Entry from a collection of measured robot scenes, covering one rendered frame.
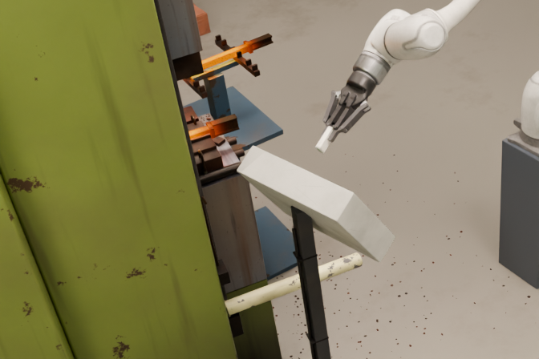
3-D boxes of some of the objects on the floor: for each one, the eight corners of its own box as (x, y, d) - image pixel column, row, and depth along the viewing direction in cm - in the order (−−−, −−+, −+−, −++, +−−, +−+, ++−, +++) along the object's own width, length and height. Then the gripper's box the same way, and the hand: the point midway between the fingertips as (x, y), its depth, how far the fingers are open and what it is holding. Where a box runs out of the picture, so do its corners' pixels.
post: (340, 453, 286) (304, 200, 223) (346, 462, 283) (310, 209, 219) (330, 457, 285) (289, 205, 222) (334, 467, 282) (296, 214, 219)
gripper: (389, 91, 237) (343, 164, 233) (351, 78, 245) (307, 148, 241) (378, 77, 231) (331, 152, 227) (341, 64, 239) (295, 136, 235)
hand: (326, 139), depth 235 cm, fingers closed
